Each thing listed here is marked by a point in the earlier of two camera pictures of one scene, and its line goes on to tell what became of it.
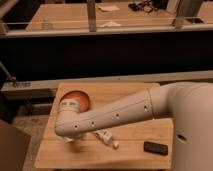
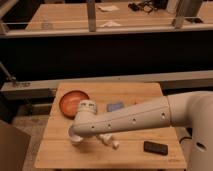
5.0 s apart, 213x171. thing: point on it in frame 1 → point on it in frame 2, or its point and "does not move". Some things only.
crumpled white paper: x=111 y=24 does not move
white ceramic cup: x=69 y=139 → x=75 y=138
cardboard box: x=13 y=147 does not move
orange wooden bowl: x=80 y=96 does not move
